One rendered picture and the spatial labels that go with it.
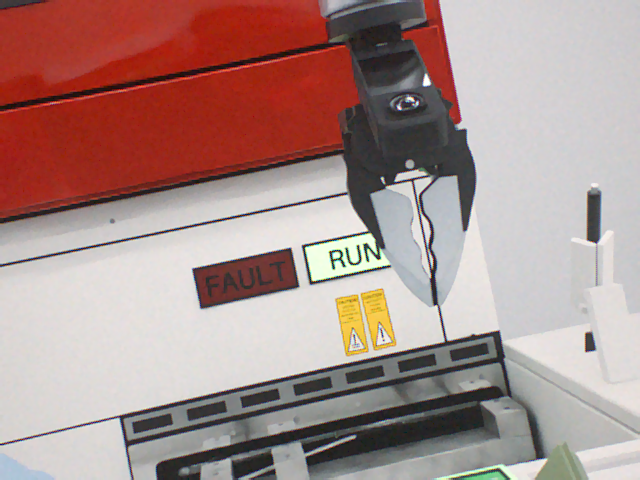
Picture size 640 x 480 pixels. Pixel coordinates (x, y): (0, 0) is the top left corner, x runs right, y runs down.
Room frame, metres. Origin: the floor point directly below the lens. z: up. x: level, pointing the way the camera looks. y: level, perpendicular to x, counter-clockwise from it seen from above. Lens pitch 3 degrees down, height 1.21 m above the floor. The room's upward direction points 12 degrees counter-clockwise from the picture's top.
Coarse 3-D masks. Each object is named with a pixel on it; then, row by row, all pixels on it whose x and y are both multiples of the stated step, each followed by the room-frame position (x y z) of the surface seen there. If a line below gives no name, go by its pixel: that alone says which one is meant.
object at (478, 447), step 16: (464, 432) 1.43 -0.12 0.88; (480, 432) 1.41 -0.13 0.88; (384, 448) 1.43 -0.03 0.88; (400, 448) 1.41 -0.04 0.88; (416, 448) 1.40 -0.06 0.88; (432, 448) 1.38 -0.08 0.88; (448, 448) 1.37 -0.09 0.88; (464, 448) 1.36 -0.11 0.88; (480, 448) 1.36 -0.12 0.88; (496, 448) 1.36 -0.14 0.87; (512, 448) 1.36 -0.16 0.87; (528, 448) 1.36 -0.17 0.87; (320, 464) 1.42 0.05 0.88; (336, 464) 1.40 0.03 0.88; (352, 464) 1.39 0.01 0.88; (368, 464) 1.37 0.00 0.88; (384, 464) 1.36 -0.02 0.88; (400, 464) 1.35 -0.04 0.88; (416, 464) 1.35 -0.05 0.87; (432, 464) 1.35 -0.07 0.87; (448, 464) 1.35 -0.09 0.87; (464, 464) 1.36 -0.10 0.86; (480, 464) 1.36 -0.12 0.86; (496, 464) 1.36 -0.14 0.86; (512, 464) 1.36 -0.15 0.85
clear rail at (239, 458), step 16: (480, 400) 1.48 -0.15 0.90; (400, 416) 1.47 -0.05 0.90; (416, 416) 1.47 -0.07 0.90; (432, 416) 1.47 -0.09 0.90; (448, 416) 1.48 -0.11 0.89; (336, 432) 1.47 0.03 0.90; (352, 432) 1.47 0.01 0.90; (368, 432) 1.47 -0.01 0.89; (256, 448) 1.46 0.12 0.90; (304, 448) 1.46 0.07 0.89; (192, 464) 1.46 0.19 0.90
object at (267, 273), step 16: (272, 256) 1.46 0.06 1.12; (288, 256) 1.46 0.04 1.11; (208, 272) 1.46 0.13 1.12; (224, 272) 1.46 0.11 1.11; (240, 272) 1.46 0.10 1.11; (256, 272) 1.46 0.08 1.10; (272, 272) 1.46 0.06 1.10; (288, 272) 1.46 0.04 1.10; (208, 288) 1.46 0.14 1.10; (224, 288) 1.46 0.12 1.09; (240, 288) 1.46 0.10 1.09; (256, 288) 1.46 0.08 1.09; (272, 288) 1.46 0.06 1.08
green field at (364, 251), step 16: (352, 240) 1.47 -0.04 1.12; (368, 240) 1.47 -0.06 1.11; (320, 256) 1.47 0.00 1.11; (336, 256) 1.47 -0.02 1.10; (352, 256) 1.47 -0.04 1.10; (368, 256) 1.47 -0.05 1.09; (384, 256) 1.47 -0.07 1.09; (320, 272) 1.47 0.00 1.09; (336, 272) 1.47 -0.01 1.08; (352, 272) 1.47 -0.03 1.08
